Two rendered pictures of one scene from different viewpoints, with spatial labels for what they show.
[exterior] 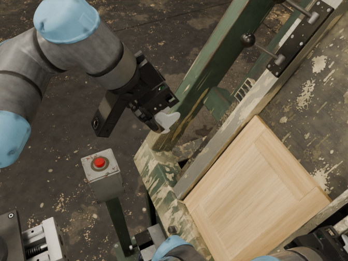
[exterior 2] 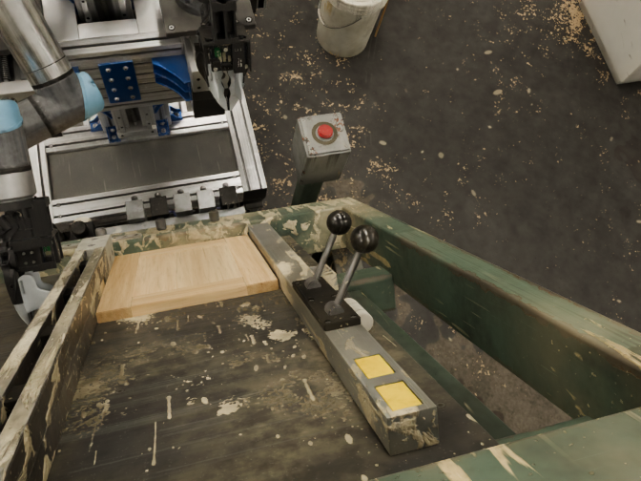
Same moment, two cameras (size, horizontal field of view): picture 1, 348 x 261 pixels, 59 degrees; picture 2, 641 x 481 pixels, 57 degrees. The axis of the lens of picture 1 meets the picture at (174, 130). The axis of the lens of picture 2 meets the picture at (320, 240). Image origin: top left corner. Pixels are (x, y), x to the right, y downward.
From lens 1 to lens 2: 88 cm
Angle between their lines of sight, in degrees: 41
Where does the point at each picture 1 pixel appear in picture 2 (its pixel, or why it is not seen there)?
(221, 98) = (361, 280)
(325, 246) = (31, 238)
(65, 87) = (624, 184)
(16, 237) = not seen: hidden behind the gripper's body
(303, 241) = (39, 205)
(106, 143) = (485, 243)
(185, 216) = (219, 228)
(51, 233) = not seen: hidden behind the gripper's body
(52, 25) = not seen: outside the picture
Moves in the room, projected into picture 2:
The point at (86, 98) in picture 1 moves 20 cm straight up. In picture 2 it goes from (594, 219) to (622, 200)
